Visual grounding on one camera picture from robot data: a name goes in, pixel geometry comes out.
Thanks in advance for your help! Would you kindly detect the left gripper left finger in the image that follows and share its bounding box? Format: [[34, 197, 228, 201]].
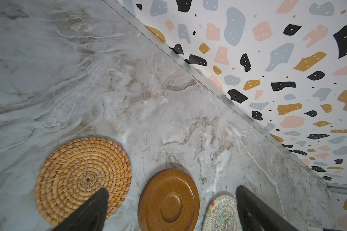
[[53, 188, 109, 231]]

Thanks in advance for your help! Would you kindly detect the woven rattan coaster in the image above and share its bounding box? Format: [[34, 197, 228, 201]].
[[35, 137, 132, 226]]

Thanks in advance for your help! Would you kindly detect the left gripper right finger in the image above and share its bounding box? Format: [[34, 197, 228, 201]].
[[236, 185, 297, 231]]

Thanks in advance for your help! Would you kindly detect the dark brown wooden coaster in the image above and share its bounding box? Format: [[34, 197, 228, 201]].
[[138, 168, 200, 231]]

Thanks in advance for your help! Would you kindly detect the beige braided round coaster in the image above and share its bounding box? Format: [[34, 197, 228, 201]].
[[202, 195, 243, 231]]

